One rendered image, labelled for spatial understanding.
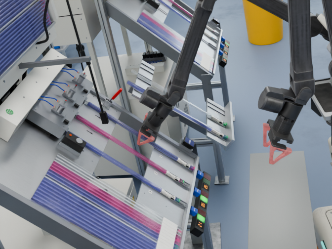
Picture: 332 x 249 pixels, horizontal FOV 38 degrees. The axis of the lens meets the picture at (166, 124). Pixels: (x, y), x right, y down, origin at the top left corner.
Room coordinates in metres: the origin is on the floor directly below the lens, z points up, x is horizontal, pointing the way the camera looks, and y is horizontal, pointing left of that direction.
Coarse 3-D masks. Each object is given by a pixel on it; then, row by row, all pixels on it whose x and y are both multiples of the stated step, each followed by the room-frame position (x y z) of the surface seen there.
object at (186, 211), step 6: (198, 162) 1.65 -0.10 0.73; (192, 174) 1.58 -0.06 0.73; (192, 180) 1.53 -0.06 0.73; (192, 186) 1.50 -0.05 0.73; (192, 192) 1.47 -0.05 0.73; (186, 204) 1.41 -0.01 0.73; (186, 210) 1.37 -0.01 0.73; (186, 216) 1.33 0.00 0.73; (186, 222) 1.31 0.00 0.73; (186, 228) 1.28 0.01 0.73; (180, 240) 1.23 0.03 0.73; (180, 246) 1.19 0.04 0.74
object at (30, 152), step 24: (96, 96) 1.79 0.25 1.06; (72, 120) 1.59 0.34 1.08; (96, 120) 1.65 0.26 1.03; (0, 144) 1.33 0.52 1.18; (24, 144) 1.37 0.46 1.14; (48, 144) 1.42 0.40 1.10; (96, 144) 1.52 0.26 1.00; (0, 168) 1.24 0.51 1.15; (24, 168) 1.28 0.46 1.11; (48, 168) 1.32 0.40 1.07; (24, 192) 1.19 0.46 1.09
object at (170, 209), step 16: (160, 144) 1.68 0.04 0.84; (160, 160) 1.59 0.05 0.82; (192, 160) 1.68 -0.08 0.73; (144, 176) 1.47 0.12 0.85; (160, 176) 1.50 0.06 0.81; (144, 192) 1.39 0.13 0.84; (176, 192) 1.46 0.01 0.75; (160, 208) 1.35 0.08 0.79; (176, 208) 1.38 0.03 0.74; (176, 224) 1.30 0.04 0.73
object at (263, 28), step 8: (248, 8) 4.41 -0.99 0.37; (256, 8) 4.34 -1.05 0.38; (248, 16) 4.42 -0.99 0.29; (256, 16) 4.35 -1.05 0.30; (264, 16) 4.32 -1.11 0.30; (272, 16) 4.32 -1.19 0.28; (248, 24) 4.45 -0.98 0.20; (256, 24) 4.35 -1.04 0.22; (264, 24) 4.32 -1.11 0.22; (272, 24) 4.32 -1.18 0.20; (280, 24) 4.37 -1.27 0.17; (248, 32) 4.47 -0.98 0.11; (256, 32) 4.36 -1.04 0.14; (264, 32) 4.33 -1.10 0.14; (272, 32) 4.32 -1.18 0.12; (280, 32) 4.37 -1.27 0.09; (256, 40) 4.37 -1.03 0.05; (264, 40) 4.33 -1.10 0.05; (272, 40) 4.33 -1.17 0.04
